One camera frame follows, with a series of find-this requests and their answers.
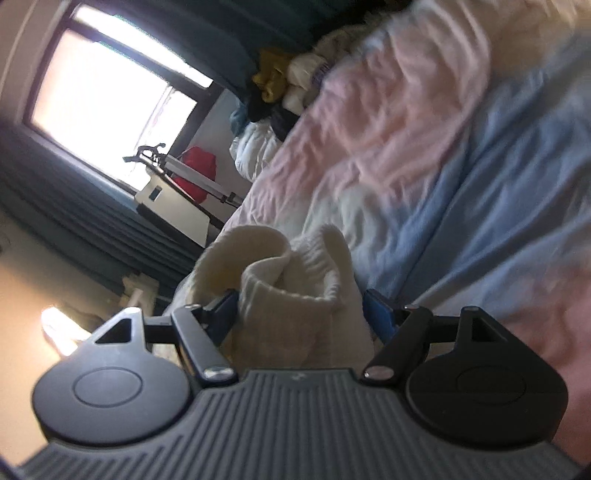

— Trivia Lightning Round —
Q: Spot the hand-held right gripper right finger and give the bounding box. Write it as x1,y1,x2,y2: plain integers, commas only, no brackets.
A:
360,289,507,382

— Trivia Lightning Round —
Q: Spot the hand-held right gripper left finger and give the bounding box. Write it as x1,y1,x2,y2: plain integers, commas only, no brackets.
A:
89,288,239,384

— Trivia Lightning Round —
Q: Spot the cream knit sweater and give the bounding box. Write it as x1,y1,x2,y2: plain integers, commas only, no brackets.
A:
172,223,376,371

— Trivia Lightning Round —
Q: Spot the garment steamer stand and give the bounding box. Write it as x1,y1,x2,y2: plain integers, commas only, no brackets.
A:
122,142,244,209

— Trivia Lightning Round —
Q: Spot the red bag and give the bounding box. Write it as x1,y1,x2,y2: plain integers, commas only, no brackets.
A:
179,146,218,205

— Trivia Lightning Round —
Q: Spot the pastel bed sheet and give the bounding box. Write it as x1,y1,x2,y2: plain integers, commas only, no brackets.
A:
221,0,591,418

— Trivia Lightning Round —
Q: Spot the blue curtain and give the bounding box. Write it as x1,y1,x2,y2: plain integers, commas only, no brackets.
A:
171,0,389,100
0,122,211,298

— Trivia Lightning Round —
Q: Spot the dark navy garment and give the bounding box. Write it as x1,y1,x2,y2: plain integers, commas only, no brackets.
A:
248,91,302,141

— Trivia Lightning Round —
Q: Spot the yellow garment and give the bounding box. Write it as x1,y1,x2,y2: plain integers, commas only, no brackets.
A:
252,47,295,103

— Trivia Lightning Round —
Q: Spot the grey shirt with purple print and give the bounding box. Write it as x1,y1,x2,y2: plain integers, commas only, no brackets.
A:
283,50,334,112

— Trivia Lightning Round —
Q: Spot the window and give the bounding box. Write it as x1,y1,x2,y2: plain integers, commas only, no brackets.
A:
22,4,214,195

